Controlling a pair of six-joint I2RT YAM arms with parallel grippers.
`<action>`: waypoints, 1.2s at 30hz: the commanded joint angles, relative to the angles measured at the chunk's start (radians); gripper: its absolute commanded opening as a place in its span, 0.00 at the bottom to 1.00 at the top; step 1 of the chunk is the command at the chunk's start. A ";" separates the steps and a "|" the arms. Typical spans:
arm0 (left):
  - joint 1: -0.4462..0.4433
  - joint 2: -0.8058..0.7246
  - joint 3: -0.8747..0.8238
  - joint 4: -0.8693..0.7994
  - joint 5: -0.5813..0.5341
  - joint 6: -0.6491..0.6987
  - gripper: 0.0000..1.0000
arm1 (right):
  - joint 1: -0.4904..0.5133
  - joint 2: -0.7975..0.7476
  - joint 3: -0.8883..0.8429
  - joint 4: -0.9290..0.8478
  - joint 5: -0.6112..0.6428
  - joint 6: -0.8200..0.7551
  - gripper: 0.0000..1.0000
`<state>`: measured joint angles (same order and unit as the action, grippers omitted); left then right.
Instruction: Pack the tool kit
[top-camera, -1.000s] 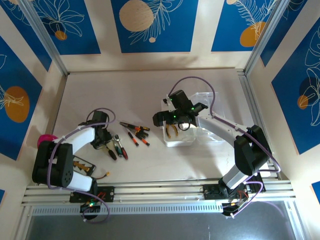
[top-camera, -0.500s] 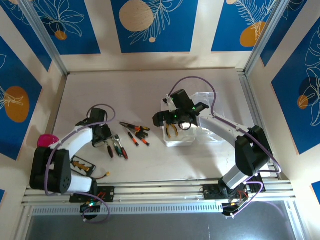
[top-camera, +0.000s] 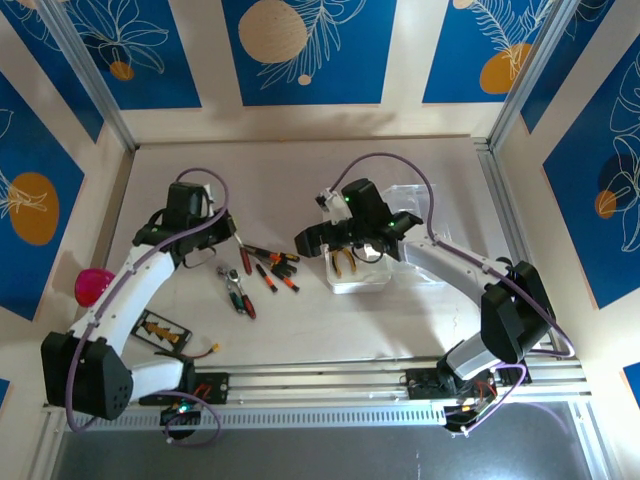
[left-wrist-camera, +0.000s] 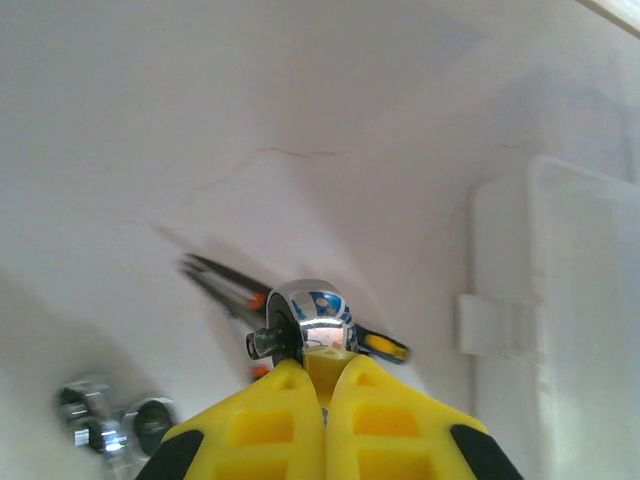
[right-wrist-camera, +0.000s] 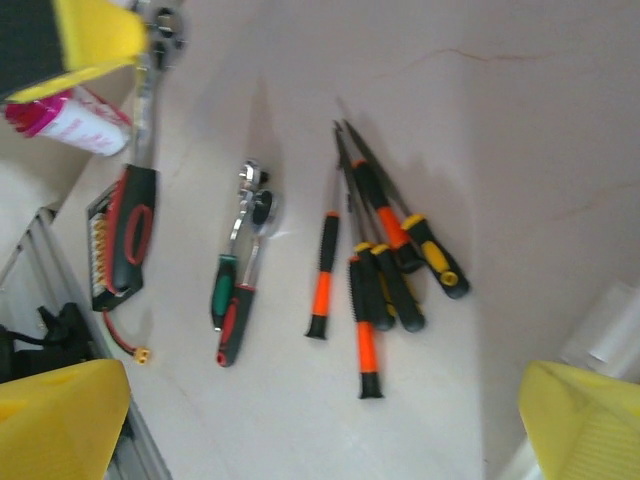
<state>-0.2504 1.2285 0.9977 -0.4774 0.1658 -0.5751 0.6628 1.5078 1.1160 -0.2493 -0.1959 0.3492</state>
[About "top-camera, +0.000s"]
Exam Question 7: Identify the aluminium side rail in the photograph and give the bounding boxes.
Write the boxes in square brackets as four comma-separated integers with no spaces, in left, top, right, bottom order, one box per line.
[474,138,564,361]

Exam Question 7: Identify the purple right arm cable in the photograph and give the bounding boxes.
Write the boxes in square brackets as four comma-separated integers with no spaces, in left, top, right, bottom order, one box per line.
[332,152,576,436]

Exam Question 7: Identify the aluminium corner post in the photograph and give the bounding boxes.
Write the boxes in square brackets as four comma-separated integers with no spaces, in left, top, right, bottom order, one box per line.
[487,0,576,150]
[37,0,139,151]

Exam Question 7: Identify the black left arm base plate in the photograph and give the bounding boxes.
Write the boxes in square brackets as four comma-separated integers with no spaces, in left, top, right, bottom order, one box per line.
[138,372,231,406]

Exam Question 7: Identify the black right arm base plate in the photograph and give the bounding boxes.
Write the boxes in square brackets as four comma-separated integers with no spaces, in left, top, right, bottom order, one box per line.
[405,367,501,401]

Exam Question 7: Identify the magenta dome white base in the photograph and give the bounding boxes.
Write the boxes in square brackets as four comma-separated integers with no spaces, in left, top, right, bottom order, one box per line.
[73,267,114,309]

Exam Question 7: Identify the black bit holder case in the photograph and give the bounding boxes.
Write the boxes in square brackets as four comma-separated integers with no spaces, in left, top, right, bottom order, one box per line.
[133,308,194,351]

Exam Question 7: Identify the right controller board orange wires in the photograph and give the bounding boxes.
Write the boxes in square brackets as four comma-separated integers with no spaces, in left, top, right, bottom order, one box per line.
[443,382,499,434]

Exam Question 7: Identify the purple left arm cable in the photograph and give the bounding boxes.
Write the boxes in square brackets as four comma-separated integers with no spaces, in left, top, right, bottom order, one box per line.
[64,167,236,446]

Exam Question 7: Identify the left controller board green light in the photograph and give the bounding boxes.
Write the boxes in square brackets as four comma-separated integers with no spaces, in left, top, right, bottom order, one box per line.
[159,398,202,427]

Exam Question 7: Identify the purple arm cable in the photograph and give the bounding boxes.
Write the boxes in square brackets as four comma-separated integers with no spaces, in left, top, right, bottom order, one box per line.
[64,167,236,446]
[332,152,576,436]

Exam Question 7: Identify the black aluminium extrusion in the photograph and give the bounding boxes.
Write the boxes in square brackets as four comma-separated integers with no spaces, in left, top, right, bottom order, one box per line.
[494,363,534,387]

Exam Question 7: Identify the aluminium front frame rails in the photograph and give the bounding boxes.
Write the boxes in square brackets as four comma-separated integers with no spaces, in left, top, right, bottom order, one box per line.
[42,355,591,414]

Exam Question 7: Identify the slotted grey cable duct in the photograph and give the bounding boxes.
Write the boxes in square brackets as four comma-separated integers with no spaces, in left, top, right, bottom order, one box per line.
[62,405,449,432]

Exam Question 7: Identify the clear plastic tool box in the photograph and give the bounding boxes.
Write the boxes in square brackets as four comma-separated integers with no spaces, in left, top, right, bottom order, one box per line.
[322,182,454,297]

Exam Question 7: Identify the red black wire yellow plug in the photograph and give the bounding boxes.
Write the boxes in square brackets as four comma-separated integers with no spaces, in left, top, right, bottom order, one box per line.
[187,343,224,360]

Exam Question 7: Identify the yellow black handle pliers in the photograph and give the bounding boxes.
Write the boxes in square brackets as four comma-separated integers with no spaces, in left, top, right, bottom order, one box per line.
[329,248,359,278]

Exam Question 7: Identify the ratchet wrench red black handle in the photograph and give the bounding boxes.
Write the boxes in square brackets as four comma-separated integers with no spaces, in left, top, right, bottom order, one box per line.
[227,269,258,319]

